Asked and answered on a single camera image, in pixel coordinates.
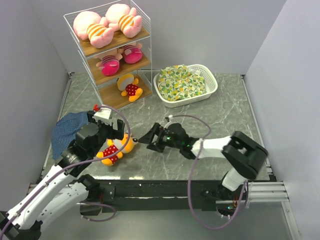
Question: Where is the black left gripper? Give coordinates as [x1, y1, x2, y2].
[88, 110, 125, 157]

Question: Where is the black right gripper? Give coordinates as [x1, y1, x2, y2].
[138, 122, 182, 153]

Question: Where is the yellow plush red dotted dress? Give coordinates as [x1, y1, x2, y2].
[96, 133, 138, 166]

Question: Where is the black-haired doll pink striped dress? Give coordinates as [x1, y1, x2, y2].
[118, 42, 143, 64]

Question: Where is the pink plush pig striped shirt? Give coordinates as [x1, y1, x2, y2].
[73, 11, 114, 49]

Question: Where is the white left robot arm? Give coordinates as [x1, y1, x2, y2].
[0, 116, 129, 240]

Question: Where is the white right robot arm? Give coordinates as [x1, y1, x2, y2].
[138, 122, 269, 200]

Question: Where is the blue checked cloth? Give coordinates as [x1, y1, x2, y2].
[51, 111, 89, 160]

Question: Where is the lemon print cloth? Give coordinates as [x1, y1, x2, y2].
[157, 64, 206, 102]

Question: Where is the white plastic basket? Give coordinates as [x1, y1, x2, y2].
[153, 64, 218, 108]

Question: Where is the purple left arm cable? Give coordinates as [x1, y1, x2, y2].
[0, 104, 131, 233]

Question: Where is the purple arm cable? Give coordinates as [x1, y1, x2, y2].
[0, 104, 131, 233]
[164, 114, 250, 230]

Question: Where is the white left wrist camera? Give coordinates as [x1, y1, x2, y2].
[93, 106, 112, 126]

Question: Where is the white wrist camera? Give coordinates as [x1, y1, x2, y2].
[164, 114, 173, 129]
[93, 106, 112, 126]

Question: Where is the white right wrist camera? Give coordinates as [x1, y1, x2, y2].
[164, 114, 173, 129]

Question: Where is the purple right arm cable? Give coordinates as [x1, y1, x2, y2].
[164, 114, 250, 230]

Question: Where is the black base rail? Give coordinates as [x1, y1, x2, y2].
[69, 178, 241, 217]

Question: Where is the purple cable loop under rail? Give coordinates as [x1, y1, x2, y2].
[79, 201, 118, 223]

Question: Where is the white wire wooden shelf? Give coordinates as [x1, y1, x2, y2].
[63, 0, 152, 109]

